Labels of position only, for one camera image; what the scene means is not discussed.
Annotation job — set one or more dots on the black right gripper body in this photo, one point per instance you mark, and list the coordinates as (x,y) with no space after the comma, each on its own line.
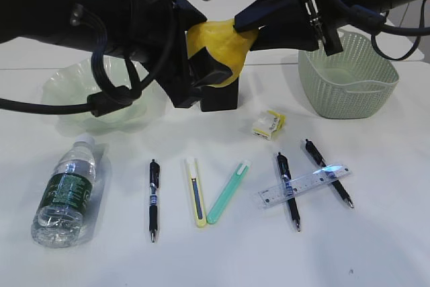
(291,24)

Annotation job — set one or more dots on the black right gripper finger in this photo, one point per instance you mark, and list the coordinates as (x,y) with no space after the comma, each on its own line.
(285,37)
(263,13)

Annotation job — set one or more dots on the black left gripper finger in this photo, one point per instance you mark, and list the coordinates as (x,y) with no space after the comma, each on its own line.
(206,70)

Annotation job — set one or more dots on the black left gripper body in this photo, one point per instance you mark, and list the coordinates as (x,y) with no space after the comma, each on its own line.
(168,64)

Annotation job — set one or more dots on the yellow pear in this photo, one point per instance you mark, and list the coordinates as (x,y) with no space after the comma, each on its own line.
(224,44)

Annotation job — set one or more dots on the clear plastic water bottle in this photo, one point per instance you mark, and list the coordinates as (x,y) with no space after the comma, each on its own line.
(60,215)

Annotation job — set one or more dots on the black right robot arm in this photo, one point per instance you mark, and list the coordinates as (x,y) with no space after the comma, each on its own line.
(367,15)

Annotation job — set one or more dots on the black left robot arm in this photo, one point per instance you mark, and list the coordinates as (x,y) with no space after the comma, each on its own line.
(132,44)

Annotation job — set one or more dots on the black square pen holder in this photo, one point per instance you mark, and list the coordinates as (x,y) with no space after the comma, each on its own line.
(217,99)

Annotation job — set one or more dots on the green plastic woven basket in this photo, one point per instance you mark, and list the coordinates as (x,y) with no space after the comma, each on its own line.
(353,84)

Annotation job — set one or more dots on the green wavy glass plate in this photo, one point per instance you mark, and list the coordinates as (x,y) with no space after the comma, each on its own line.
(75,85)

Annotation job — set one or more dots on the yellow utility knife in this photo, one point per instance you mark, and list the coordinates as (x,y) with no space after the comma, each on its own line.
(191,167)

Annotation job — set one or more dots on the mint green utility knife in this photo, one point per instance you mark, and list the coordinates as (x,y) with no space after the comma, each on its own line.
(228,192)

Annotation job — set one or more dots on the black pen left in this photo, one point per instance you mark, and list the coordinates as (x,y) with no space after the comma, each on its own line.
(153,200)

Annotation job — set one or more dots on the black pen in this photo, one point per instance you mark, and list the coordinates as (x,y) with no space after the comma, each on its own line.
(319,160)
(285,174)
(153,200)

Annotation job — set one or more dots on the black pen right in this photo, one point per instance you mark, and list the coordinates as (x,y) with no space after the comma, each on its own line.
(319,160)

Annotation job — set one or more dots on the black pen middle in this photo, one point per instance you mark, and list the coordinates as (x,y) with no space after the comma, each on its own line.
(285,174)

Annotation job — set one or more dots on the clear plastic ruler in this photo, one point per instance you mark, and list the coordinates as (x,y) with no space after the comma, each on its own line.
(275,195)

